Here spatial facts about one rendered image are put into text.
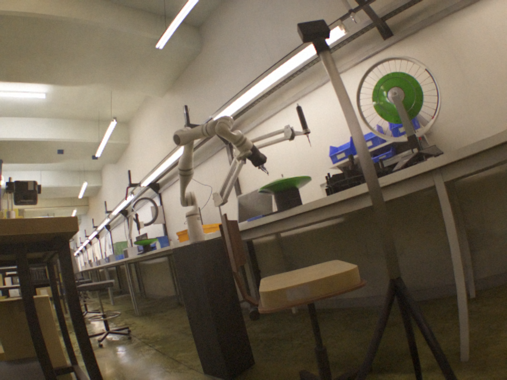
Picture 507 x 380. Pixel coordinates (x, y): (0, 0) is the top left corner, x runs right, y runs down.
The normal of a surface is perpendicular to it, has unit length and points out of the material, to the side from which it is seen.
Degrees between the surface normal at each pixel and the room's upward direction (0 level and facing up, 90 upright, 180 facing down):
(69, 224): 90
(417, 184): 90
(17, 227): 90
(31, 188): 90
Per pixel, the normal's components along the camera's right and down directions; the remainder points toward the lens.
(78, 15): 0.66, -0.29
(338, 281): -0.05, -0.18
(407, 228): -0.72, 0.03
